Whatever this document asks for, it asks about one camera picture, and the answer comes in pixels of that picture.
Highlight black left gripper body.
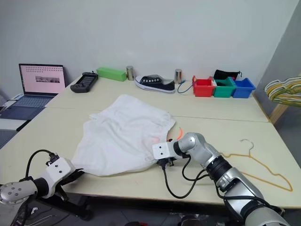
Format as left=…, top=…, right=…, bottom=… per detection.
left=60, top=169, right=79, bottom=189

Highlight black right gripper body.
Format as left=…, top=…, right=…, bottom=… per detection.
left=157, top=157, right=177, bottom=170

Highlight orange wire hanger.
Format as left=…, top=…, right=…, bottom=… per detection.
left=166, top=126, right=184, bottom=142

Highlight white shorts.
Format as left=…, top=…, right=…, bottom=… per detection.
left=70, top=94, right=177, bottom=178

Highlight dark rounded shape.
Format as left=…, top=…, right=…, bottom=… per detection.
left=178, top=213, right=208, bottom=226

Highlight black canvas sneaker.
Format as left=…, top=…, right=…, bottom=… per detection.
left=134, top=74, right=176, bottom=94

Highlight red plastic bin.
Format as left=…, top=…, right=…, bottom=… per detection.
left=191, top=75, right=216, bottom=98

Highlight silver metal cylinder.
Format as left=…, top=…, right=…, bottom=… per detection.
left=174, top=68, right=183, bottom=84
left=126, top=65, right=135, bottom=81

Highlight black handheld game console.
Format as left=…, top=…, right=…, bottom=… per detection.
left=70, top=71, right=99, bottom=94

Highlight green plastic bin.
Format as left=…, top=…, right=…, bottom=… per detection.
left=213, top=77, right=237, bottom=98

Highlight open laptop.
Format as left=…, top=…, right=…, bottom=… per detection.
left=0, top=63, right=66, bottom=122

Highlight green rectangular box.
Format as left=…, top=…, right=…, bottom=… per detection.
left=96, top=67, right=127, bottom=82

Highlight blue plastic bin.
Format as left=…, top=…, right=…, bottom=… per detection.
left=231, top=77, right=256, bottom=99

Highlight wooden clothes rack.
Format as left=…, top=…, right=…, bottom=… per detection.
left=269, top=74, right=301, bottom=125

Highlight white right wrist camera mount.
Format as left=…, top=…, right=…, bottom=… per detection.
left=152, top=141, right=176, bottom=162

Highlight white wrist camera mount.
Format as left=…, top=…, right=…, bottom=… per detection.
left=152, top=141, right=176, bottom=162
left=45, top=157, right=76, bottom=199

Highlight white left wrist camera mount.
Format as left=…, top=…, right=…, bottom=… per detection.
left=45, top=157, right=76, bottom=199

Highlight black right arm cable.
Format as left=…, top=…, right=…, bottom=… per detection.
left=161, top=154, right=228, bottom=199

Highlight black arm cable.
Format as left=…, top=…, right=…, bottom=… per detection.
left=161, top=154, right=228, bottom=199
left=25, top=149, right=58, bottom=180

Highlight black table base frame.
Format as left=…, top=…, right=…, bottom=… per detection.
left=35, top=187, right=93, bottom=221

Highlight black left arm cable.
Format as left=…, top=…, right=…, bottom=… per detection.
left=25, top=149, right=58, bottom=180

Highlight blue cable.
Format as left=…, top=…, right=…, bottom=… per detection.
left=176, top=80, right=194, bottom=95

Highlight black drawstring pouch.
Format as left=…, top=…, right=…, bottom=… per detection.
left=213, top=69, right=242, bottom=81

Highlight yellow hanging wire hanger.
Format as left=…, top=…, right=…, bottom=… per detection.
left=265, top=81, right=301, bottom=101

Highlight green hanging wire hanger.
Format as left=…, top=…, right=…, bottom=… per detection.
left=270, top=93, right=301, bottom=106

